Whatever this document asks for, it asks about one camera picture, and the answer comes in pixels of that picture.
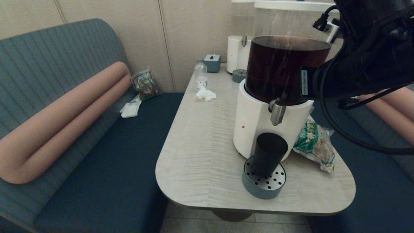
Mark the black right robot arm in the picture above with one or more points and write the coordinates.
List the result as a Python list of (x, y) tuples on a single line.
[(372, 48)]

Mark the teal bench with short bolster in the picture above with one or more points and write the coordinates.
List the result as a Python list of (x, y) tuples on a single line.
[(372, 187)]

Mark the green white snack bag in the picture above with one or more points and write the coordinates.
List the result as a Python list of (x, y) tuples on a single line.
[(313, 145)]

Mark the round perforated drip tray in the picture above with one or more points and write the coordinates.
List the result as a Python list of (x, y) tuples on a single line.
[(258, 191)]

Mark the white large dispenser lid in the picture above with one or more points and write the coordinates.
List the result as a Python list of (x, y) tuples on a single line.
[(284, 5)]

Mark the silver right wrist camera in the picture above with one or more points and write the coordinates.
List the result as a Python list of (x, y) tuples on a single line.
[(331, 30)]

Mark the long pink bolster cushion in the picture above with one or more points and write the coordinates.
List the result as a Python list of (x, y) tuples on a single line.
[(64, 119)]

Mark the blue grey tissue box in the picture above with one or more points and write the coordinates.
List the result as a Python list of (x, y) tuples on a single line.
[(212, 64)]

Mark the silver dispenser tap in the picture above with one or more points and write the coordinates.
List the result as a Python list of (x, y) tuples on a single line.
[(277, 113)]

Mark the brown green snack bag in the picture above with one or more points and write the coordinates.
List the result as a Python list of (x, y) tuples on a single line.
[(145, 85)]

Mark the short pink bolster cushion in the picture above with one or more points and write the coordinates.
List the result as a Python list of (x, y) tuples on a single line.
[(397, 113)]

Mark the clear plastic bottle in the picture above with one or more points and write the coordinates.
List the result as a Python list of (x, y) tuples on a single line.
[(200, 73)]

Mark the white napkin pack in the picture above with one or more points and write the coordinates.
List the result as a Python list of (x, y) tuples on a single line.
[(131, 109)]

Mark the dark table pedestal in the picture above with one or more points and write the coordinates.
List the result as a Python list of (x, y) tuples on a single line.
[(232, 215)]

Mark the large dispenser with dark tea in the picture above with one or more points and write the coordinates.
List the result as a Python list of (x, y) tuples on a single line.
[(258, 123)]

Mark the teal bench with long bolster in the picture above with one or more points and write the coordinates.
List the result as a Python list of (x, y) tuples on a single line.
[(97, 161)]

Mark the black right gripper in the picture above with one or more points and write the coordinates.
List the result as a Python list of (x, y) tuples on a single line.
[(312, 82)]

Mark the small round drip tray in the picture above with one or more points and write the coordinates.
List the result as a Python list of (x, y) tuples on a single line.
[(238, 76)]

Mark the black plastic cup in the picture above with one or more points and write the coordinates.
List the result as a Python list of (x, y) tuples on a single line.
[(268, 155)]

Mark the small white drink dispenser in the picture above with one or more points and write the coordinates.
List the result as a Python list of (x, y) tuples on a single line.
[(236, 55)]

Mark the crumpled white tissue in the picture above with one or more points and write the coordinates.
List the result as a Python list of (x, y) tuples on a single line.
[(205, 94)]

